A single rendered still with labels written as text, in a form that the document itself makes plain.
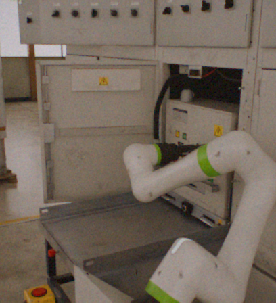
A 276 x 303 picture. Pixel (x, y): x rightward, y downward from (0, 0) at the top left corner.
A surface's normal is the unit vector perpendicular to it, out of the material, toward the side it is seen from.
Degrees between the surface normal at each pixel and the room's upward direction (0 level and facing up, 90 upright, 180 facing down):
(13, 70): 90
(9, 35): 90
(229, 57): 90
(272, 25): 90
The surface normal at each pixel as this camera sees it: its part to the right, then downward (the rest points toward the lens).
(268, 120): -0.87, 0.13
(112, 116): 0.21, 0.29
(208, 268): 0.46, 0.11
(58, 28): -0.24, 0.28
